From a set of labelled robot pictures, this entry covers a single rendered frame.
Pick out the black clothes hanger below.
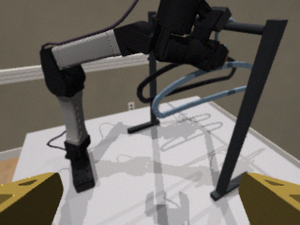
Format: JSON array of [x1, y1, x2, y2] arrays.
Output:
[[137, 56, 236, 103]]

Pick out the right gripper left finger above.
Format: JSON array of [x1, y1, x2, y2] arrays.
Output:
[[0, 172, 64, 225]]

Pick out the black metal rack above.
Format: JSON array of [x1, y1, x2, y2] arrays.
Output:
[[127, 19, 288, 202]]

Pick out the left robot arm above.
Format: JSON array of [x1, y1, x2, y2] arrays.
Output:
[[39, 0, 232, 188]]

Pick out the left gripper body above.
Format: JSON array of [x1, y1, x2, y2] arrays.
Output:
[[178, 36, 229, 72]]

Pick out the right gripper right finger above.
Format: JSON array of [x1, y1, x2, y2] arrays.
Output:
[[238, 172, 300, 225]]

